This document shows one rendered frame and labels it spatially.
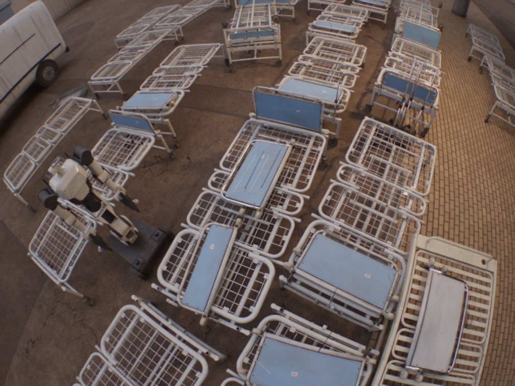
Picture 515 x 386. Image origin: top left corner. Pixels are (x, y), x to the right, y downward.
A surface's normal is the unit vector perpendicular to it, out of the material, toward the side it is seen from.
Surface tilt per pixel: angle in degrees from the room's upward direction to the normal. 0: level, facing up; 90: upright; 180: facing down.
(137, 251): 0
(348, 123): 0
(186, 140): 0
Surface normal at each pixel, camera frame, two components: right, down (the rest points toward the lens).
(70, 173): 0.55, -0.13
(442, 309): 0.00, -0.50
